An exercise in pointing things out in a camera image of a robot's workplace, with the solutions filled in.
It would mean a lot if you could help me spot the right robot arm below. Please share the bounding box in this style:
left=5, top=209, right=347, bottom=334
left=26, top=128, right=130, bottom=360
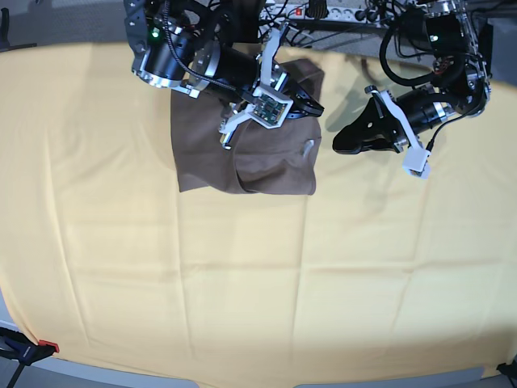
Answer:
left=124, top=1, right=324, bottom=128

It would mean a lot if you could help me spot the white power strip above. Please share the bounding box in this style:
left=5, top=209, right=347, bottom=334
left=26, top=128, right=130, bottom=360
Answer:
left=259, top=3, right=381, bottom=25

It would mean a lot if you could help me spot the black clamp right corner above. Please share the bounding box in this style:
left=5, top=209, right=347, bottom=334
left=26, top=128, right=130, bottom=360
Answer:
left=496, top=358, right=517, bottom=388

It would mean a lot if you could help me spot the brown T-shirt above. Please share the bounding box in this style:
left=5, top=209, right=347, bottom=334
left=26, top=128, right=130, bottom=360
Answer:
left=169, top=58, right=326, bottom=197

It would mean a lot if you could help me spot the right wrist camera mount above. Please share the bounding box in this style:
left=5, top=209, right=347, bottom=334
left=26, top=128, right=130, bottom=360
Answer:
left=219, top=23, right=293, bottom=150

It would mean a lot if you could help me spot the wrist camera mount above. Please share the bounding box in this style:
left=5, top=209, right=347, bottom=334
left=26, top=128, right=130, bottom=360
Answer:
left=365, top=85, right=431, bottom=179
left=219, top=23, right=293, bottom=150

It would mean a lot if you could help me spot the yellow table cloth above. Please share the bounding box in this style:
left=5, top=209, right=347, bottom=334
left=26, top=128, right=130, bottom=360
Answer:
left=1, top=44, right=516, bottom=387

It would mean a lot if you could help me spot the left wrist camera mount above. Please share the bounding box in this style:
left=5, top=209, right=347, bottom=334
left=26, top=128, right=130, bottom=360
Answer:
left=365, top=85, right=431, bottom=179

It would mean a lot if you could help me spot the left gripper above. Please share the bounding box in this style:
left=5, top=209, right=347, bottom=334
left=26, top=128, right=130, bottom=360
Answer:
left=332, top=86, right=456, bottom=154

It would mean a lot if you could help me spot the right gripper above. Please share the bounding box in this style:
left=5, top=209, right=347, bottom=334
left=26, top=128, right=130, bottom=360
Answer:
left=193, top=42, right=324, bottom=120

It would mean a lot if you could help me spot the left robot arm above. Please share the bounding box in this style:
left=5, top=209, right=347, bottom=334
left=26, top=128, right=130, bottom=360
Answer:
left=332, top=1, right=493, bottom=155

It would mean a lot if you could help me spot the blue red table clamp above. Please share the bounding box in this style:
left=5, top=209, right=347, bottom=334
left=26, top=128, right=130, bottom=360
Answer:
left=1, top=327, right=60, bottom=388

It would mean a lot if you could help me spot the black centre stand post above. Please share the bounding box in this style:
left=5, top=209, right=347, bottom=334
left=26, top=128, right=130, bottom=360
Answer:
left=232, top=0, right=263, bottom=44

